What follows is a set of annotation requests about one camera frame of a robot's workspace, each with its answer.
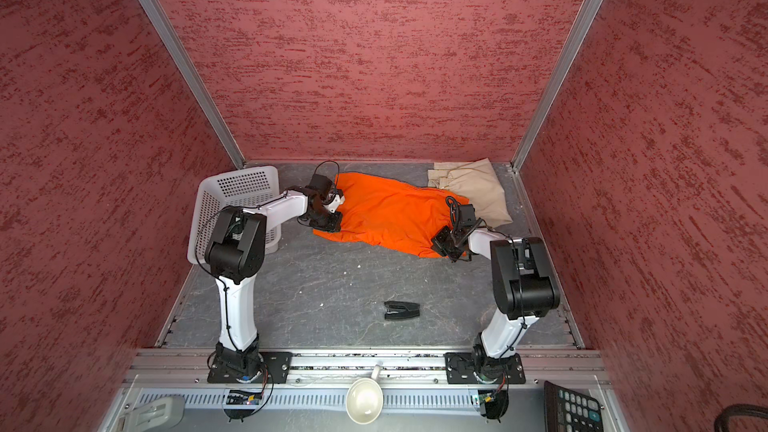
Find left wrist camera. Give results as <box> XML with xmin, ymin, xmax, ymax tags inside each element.
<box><xmin>308</xmin><ymin>173</ymin><xmax>345</xmax><ymax>213</ymax></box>

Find beige drawstring shorts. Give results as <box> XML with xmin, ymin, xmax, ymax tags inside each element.
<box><xmin>427</xmin><ymin>158</ymin><xmax>513</xmax><ymax>228</ymax></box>

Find black cable coil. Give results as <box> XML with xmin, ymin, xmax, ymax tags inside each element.
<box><xmin>713</xmin><ymin>403</ymin><xmax>768</xmax><ymax>432</ymax></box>

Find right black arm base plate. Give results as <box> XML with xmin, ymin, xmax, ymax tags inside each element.
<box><xmin>444</xmin><ymin>352</ymin><xmax>526</xmax><ymax>386</ymax></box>

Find grey device on rail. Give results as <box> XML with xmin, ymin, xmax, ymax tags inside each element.
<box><xmin>116</xmin><ymin>396</ymin><xmax>185</xmax><ymax>432</ymax></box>

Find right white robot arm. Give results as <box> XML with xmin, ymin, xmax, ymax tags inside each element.
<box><xmin>432</xmin><ymin>226</ymin><xmax>560</xmax><ymax>383</ymax></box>

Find black calculator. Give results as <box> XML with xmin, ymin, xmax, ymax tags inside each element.
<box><xmin>544</xmin><ymin>381</ymin><xmax>604</xmax><ymax>432</ymax></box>

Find white plastic laundry basket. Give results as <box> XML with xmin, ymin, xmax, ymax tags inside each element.
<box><xmin>187</xmin><ymin>166</ymin><xmax>280</xmax><ymax>265</ymax></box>

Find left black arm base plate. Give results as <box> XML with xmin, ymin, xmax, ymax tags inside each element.
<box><xmin>207</xmin><ymin>349</ymin><xmax>293</xmax><ymax>386</ymax></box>

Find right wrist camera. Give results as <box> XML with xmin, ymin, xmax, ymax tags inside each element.
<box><xmin>450</xmin><ymin>202</ymin><xmax>477</xmax><ymax>231</ymax></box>

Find orange shorts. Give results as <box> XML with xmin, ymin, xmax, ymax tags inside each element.
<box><xmin>314</xmin><ymin>172</ymin><xmax>470</xmax><ymax>258</ymax></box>

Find black clip on table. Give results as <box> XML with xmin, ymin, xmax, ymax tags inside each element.
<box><xmin>384</xmin><ymin>300</ymin><xmax>420</xmax><ymax>321</ymax></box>

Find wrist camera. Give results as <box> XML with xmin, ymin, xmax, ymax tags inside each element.
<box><xmin>308</xmin><ymin>173</ymin><xmax>345</xmax><ymax>213</ymax></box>
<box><xmin>450</xmin><ymin>202</ymin><xmax>477</xmax><ymax>231</ymax></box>

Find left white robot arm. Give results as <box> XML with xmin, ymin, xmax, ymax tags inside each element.
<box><xmin>202</xmin><ymin>186</ymin><xmax>345</xmax><ymax>381</ymax></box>

